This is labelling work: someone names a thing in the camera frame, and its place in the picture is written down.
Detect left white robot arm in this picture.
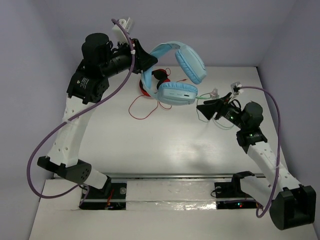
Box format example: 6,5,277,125
37,33,140,197

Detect white foam front board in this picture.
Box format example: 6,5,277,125
30,190,317,240

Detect red headphone cable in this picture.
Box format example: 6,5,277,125
128,67,189,121

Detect aluminium rail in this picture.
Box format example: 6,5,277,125
59,66,88,173
51,172,266,180

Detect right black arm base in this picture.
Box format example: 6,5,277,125
210,171,258,210

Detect light blue headphones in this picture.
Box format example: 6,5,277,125
141,41,207,106

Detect aluminium front rail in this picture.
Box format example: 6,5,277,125
51,172,266,180

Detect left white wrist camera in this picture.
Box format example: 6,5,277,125
111,16,137,43

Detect red black headphones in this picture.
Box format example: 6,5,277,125
139,68,171,97

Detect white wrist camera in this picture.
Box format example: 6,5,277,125
111,16,137,43
230,81,244,96

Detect aluminium left side rail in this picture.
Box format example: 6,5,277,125
59,66,88,173

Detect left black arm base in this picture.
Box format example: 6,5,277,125
79,182,127,211

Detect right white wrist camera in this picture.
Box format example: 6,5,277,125
230,81,244,96

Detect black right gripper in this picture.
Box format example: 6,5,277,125
196,92,247,130

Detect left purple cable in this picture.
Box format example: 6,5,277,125
26,18,137,200

